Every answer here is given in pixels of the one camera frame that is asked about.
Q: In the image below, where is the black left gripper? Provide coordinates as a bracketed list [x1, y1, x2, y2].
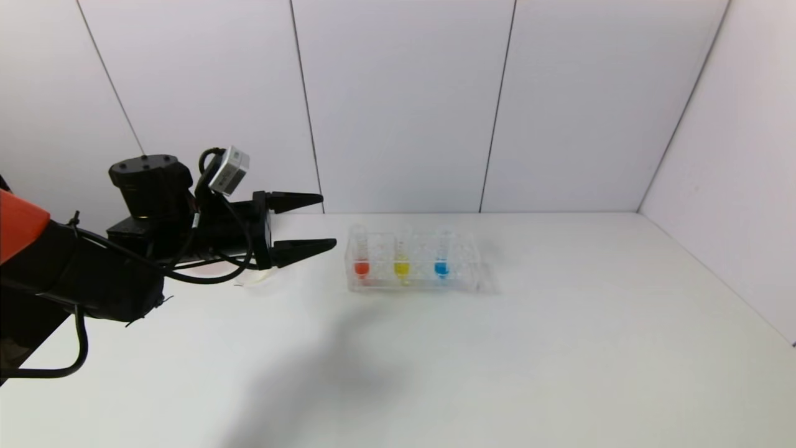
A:
[198, 190, 338, 271]

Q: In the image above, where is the test tube with red pigment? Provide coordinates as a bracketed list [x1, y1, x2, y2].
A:
[352, 225, 373, 281]

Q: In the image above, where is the clear glass beaker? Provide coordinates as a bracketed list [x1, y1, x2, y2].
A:
[235, 266, 282, 289]

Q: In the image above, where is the test tube with yellow pigment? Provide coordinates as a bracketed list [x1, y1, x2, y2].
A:
[394, 231, 412, 284]

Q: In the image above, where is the test tube with blue pigment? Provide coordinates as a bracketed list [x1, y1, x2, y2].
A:
[433, 229, 451, 280]

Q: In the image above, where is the clear acrylic test tube rack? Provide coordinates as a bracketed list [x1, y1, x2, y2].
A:
[345, 230, 483, 293]

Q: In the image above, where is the thin black camera cable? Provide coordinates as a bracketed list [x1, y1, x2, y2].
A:
[159, 148, 257, 286]

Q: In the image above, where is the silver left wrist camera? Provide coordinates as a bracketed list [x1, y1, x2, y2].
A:
[208, 146, 251, 197]

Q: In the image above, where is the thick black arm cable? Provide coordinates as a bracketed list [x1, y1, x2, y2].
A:
[0, 304, 89, 380]

